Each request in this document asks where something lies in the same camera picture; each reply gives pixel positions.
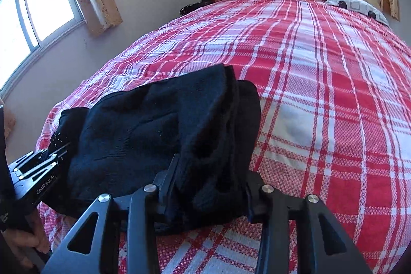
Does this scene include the red plaid blanket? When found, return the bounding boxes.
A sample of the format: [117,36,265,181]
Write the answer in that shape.
[35,0,411,274]

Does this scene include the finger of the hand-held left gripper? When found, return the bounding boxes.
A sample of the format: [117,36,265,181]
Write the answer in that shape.
[8,147,72,181]

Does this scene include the black cloth item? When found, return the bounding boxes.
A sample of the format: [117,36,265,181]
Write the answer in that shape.
[179,0,213,17]

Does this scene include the white black patterned pillow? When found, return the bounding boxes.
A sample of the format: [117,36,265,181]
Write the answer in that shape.
[324,0,390,27]

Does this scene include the bright window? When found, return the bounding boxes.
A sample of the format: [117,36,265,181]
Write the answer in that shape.
[0,0,87,91]

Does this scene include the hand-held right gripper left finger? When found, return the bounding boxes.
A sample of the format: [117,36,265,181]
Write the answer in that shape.
[42,154,181,274]

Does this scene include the person's left hand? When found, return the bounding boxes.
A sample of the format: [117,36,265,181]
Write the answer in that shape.
[6,213,52,266]

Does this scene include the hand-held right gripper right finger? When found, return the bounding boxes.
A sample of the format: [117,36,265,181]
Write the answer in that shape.
[246,171,375,274]

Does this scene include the dark navy pants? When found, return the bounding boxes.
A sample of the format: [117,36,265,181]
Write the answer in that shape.
[48,64,261,236]

